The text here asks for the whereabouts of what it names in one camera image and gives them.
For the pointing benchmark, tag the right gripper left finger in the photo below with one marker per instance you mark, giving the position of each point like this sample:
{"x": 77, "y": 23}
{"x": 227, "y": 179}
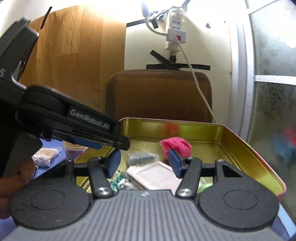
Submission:
{"x": 100, "y": 169}

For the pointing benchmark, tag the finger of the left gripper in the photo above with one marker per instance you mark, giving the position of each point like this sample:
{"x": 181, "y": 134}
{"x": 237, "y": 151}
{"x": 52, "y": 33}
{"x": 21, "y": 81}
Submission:
{"x": 93, "y": 141}

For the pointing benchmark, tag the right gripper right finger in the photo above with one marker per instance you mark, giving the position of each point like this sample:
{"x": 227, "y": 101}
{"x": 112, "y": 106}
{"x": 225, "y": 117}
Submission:
{"x": 188, "y": 170}

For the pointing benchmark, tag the green patterned packet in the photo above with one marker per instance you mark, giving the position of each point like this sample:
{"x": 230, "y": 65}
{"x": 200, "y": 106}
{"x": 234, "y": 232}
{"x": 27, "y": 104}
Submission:
{"x": 117, "y": 180}

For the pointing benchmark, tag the pink knitted yarn item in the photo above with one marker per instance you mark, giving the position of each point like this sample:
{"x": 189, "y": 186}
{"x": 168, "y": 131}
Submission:
{"x": 179, "y": 144}

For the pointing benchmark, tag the bright green packet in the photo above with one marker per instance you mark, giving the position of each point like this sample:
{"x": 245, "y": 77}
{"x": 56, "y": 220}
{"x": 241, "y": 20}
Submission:
{"x": 203, "y": 186}

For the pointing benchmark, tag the barcode labelled black package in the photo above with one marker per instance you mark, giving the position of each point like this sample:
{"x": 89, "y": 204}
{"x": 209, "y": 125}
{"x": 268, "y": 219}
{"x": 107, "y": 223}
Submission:
{"x": 141, "y": 158}

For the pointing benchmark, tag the white phone case package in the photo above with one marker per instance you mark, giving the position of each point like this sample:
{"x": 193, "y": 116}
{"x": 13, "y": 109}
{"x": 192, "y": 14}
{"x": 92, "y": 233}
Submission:
{"x": 154, "y": 176}

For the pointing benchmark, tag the cotton swabs bag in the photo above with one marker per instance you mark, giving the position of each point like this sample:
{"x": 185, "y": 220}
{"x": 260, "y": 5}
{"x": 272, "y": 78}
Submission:
{"x": 45, "y": 156}

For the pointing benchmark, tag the person left hand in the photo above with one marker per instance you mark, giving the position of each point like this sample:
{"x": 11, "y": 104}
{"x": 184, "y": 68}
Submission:
{"x": 9, "y": 185}

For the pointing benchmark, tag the round tin can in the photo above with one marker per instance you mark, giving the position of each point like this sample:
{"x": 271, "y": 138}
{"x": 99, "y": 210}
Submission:
{"x": 73, "y": 151}

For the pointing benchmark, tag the pink macaron biscuit tin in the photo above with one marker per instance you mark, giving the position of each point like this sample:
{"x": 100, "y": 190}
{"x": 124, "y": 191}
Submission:
{"x": 209, "y": 142}

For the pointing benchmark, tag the blue patterned tablecloth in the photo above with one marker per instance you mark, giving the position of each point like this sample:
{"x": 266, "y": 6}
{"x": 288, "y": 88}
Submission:
{"x": 283, "y": 224}

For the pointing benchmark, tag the brown chair back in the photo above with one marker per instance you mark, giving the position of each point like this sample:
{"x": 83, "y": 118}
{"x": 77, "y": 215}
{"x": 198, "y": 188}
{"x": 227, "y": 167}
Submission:
{"x": 159, "y": 94}

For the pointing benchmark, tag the wooden panel board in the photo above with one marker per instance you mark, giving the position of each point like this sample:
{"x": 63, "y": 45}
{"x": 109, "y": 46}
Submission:
{"x": 78, "y": 50}

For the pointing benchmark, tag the white power strip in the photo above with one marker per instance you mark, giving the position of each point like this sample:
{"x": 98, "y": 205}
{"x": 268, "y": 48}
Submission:
{"x": 175, "y": 33}

